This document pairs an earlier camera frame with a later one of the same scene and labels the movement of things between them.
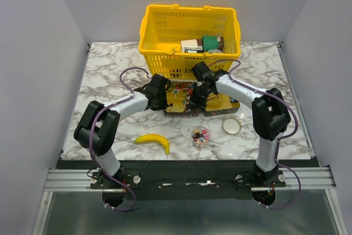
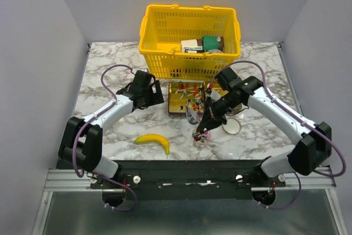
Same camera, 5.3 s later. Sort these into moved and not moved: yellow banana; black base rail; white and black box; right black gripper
Moved: right black gripper
Not moved: yellow banana; white and black box; black base rail
